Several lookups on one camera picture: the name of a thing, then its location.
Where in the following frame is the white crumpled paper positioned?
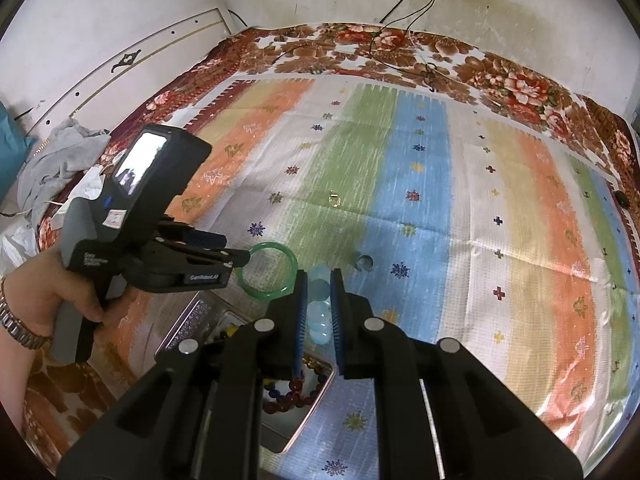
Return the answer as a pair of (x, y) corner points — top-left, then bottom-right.
(75, 167), (108, 202)

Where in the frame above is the person's left forearm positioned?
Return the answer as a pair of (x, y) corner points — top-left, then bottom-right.
(0, 275), (51, 443)

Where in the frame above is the silver metal tin box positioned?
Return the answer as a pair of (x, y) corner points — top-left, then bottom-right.
(155, 297), (337, 456)

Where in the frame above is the white headboard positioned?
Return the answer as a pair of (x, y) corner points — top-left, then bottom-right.
(0, 7), (236, 161)

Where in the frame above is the brown floral blanket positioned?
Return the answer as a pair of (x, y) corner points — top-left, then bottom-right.
(20, 22), (640, 480)

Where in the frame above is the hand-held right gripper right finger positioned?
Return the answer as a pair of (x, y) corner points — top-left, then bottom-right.
(330, 267), (583, 480)

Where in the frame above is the metal wristwatch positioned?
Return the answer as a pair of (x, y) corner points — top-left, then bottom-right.
(0, 280), (53, 351)

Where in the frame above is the person's left hand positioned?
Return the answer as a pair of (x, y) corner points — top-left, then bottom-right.
(4, 246), (109, 335)

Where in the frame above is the pale translucent bead bracelet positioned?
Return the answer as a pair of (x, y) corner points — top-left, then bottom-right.
(307, 267), (335, 346)

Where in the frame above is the striped colourful mat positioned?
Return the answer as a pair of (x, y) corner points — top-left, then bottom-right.
(90, 77), (640, 480)

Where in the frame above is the green jade bangle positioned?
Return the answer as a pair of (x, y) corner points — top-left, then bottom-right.
(236, 242), (300, 303)

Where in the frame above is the teal pillow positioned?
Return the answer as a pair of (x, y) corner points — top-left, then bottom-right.
(0, 100), (36, 206)

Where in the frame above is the grey cloth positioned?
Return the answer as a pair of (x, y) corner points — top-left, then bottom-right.
(17, 120), (111, 221)

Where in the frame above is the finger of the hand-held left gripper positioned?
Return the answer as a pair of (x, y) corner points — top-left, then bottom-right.
(157, 219), (229, 249)
(150, 241), (252, 269)

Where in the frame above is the dark and yellow bead bracelet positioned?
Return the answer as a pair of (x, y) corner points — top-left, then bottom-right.
(207, 326), (240, 348)

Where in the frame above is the red and blue bead bracelet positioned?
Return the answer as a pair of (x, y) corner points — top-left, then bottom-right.
(261, 357), (327, 416)

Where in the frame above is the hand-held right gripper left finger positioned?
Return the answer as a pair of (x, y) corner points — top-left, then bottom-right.
(57, 269), (308, 480)

